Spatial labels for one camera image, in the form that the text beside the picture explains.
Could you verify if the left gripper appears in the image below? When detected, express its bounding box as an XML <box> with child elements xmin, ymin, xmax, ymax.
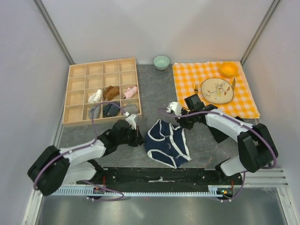
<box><xmin>117</xmin><ymin>125</ymin><xmax>146</xmax><ymax>147</ymax></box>

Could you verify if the navy blue underwear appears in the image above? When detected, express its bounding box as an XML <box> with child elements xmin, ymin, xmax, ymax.
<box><xmin>144</xmin><ymin>120</ymin><xmax>191</xmax><ymax>169</ymax></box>

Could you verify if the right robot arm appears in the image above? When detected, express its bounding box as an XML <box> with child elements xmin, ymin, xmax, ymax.
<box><xmin>168</xmin><ymin>94</ymin><xmax>278</xmax><ymax>185</ymax></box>

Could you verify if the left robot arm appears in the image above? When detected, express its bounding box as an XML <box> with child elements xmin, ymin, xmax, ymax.
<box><xmin>27</xmin><ymin>120</ymin><xmax>145</xmax><ymax>196</ymax></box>

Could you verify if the black cloth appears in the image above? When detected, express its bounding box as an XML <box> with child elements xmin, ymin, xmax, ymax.
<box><xmin>206</xmin><ymin>115</ymin><xmax>244</xmax><ymax>143</ymax></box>

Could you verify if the gold fork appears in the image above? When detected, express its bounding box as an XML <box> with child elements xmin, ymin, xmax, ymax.
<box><xmin>193</xmin><ymin>84</ymin><xmax>199</xmax><ymax>94</ymax></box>

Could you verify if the striped navy rolled cloth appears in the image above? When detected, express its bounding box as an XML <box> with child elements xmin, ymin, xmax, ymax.
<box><xmin>103</xmin><ymin>102</ymin><xmax>120</xmax><ymax>118</ymax></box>

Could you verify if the beige decorated plate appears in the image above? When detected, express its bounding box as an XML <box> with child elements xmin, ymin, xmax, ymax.
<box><xmin>201</xmin><ymin>78</ymin><xmax>234</xmax><ymax>105</ymax></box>

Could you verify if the orange checkered tablecloth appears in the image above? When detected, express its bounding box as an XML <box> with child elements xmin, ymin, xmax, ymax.
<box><xmin>172</xmin><ymin>61</ymin><xmax>260</xmax><ymax>119</ymax></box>

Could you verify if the pink rolled cloth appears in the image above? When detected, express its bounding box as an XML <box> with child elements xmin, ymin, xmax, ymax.
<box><xmin>124</xmin><ymin>86</ymin><xmax>138</xmax><ymax>99</ymax></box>

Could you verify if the light grey rolled cloth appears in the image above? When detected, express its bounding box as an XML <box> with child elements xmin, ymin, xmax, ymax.
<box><xmin>88</xmin><ymin>105</ymin><xmax>101</xmax><ymax>120</ymax></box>

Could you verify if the brown rolled cloth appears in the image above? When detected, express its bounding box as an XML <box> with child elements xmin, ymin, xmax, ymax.
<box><xmin>103</xmin><ymin>86</ymin><xmax>120</xmax><ymax>101</ymax></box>

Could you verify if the gold knife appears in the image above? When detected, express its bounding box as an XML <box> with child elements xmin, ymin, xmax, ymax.
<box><xmin>231</xmin><ymin>78</ymin><xmax>236</xmax><ymax>91</ymax></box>

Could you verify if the white rolled cloth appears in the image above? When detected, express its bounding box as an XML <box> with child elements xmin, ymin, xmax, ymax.
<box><xmin>88</xmin><ymin>89</ymin><xmax>102</xmax><ymax>103</ymax></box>

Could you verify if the wooden compartment tray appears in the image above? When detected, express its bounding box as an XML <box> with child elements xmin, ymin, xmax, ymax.
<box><xmin>62</xmin><ymin>58</ymin><xmax>142</xmax><ymax>127</ymax></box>

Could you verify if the green ceramic bowl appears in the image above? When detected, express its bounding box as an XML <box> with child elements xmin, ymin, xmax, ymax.
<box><xmin>153</xmin><ymin>55</ymin><xmax>171</xmax><ymax>71</ymax></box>

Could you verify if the orange bowl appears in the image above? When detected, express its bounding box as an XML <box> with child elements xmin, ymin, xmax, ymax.
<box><xmin>219</xmin><ymin>61</ymin><xmax>238</xmax><ymax>78</ymax></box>

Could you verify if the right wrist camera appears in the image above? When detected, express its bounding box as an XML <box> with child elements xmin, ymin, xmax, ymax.
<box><xmin>166</xmin><ymin>102</ymin><xmax>182</xmax><ymax>116</ymax></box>

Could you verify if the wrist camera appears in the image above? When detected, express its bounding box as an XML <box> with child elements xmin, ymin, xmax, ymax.
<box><xmin>166</xmin><ymin>102</ymin><xmax>182</xmax><ymax>116</ymax></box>
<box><xmin>126</xmin><ymin>114</ymin><xmax>138</xmax><ymax>130</ymax></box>

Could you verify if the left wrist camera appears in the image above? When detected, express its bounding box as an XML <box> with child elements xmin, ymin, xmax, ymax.
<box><xmin>126</xmin><ymin>114</ymin><xmax>138</xmax><ymax>130</ymax></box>

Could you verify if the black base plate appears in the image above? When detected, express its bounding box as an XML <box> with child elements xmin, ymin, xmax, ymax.
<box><xmin>88</xmin><ymin>167</ymin><xmax>242</xmax><ymax>188</ymax></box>

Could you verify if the white cable duct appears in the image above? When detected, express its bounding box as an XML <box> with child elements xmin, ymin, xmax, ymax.
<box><xmin>52</xmin><ymin>185</ymin><xmax>223</xmax><ymax>197</ymax></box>

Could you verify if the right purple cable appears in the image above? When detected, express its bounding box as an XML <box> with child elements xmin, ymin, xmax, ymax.
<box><xmin>158</xmin><ymin>107</ymin><xmax>279</xmax><ymax>203</ymax></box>

